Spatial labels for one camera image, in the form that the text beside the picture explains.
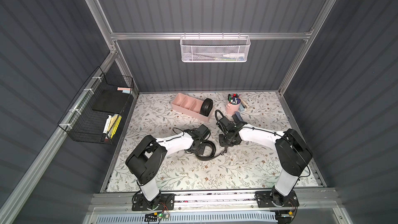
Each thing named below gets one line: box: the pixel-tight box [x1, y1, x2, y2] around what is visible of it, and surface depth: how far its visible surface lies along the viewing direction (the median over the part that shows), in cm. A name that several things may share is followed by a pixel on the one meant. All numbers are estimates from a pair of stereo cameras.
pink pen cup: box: [225, 93, 242, 116], surface depth 101 cm
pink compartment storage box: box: [171, 92, 216, 122], surface depth 109 cm
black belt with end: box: [195, 140, 227, 161], surface depth 88 cm
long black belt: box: [200, 98, 213, 117], surface depth 98 cm
